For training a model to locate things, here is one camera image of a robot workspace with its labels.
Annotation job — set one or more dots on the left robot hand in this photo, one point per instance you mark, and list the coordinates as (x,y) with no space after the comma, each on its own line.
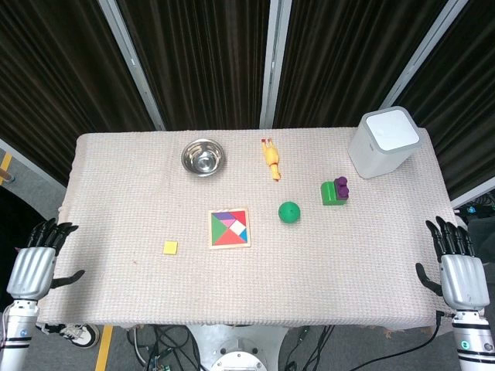
(31,268)

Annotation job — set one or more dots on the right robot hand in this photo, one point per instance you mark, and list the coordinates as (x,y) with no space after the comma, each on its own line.
(462,276)

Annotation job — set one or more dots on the yellow cube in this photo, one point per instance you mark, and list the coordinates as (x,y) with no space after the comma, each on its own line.
(170,247)

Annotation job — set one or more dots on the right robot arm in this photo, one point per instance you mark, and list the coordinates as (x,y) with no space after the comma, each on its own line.
(473,340)

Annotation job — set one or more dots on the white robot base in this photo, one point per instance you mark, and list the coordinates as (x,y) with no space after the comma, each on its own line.
(237,349)

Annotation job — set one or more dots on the wooden tangram puzzle tray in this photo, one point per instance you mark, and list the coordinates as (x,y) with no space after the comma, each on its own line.
(229,229)

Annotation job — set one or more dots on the black and white sneaker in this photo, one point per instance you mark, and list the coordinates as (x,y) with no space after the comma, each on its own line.
(75,334)

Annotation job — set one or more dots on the purple toy building block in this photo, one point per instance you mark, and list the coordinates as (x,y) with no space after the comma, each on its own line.
(342,188)

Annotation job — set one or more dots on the white cube-shaped container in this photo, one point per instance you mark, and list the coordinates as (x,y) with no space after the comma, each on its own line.
(381,148)

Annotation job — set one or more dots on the green toy building block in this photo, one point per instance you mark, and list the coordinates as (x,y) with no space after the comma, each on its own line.
(329,194)

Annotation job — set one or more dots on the green ball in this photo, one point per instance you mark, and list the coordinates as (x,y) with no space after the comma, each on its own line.
(289,212)

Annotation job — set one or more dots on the stainless steel bowl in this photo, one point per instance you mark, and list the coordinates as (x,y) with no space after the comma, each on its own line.
(203,157)

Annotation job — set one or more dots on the beige woven tablecloth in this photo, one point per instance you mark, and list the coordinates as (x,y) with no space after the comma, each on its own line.
(247,232)

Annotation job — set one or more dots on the yellow rubber chicken toy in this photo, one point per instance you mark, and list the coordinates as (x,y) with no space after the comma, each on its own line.
(271,158)

